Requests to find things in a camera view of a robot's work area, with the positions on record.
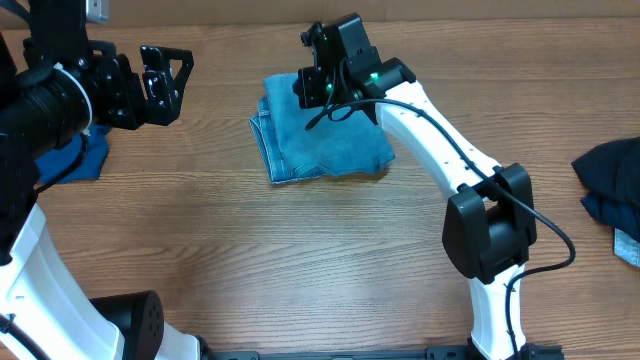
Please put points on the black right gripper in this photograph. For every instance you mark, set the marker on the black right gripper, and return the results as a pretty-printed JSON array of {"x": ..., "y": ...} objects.
[{"x": 308, "y": 88}]

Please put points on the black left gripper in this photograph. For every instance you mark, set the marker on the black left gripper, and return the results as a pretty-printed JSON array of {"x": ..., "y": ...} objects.
[{"x": 132, "y": 91}]

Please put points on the light blue denim jeans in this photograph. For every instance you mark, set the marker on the light blue denim jeans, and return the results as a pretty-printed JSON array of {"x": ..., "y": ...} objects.
[{"x": 292, "y": 153}]

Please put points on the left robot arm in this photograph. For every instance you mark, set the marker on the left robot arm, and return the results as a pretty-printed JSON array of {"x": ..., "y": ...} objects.
[{"x": 71, "y": 84}]

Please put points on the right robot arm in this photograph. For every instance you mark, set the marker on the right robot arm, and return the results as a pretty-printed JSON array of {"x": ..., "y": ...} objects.
[{"x": 487, "y": 231}]

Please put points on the dark navy garment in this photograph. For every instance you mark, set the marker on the dark navy garment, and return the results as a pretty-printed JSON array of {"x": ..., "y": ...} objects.
[{"x": 610, "y": 173}]

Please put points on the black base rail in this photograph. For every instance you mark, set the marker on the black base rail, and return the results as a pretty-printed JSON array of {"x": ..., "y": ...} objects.
[{"x": 448, "y": 352}]

